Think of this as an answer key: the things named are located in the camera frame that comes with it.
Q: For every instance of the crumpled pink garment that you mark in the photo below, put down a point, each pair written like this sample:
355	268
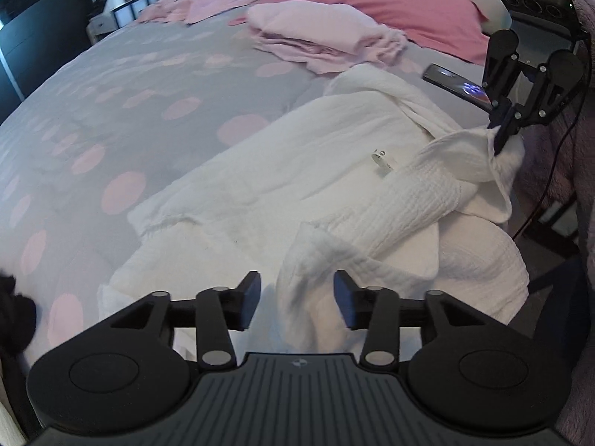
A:
162	9

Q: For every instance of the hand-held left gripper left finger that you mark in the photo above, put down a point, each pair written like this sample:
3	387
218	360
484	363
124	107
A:
251	298

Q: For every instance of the white nightstand with items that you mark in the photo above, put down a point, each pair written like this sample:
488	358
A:
125	11

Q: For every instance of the purple fleece robe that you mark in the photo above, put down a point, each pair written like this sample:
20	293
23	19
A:
581	381

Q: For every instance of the white waffle blanket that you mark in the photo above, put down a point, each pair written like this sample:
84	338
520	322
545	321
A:
279	172

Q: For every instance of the black cloth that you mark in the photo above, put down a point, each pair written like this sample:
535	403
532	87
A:
14	316

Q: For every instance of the person's right forearm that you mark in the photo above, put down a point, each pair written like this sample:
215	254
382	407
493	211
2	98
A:
584	102

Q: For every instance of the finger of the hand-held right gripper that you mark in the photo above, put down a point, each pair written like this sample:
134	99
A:
525	111
498	102

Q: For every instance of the dark wardrobe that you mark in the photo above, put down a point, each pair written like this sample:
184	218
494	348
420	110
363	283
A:
42	23

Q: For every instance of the dark bedside box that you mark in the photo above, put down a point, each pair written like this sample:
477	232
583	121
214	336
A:
558	223

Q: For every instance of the light pink printed pillow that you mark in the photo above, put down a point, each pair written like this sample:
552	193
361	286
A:
218	2

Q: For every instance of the deep pink pillow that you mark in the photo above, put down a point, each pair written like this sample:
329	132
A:
418	9

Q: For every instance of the black smartphone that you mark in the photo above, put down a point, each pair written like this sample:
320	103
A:
446	76

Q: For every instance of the folded light pink cloth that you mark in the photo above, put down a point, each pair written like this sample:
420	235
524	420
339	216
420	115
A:
316	28

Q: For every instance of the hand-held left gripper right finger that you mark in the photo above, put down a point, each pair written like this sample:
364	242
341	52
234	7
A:
343	298

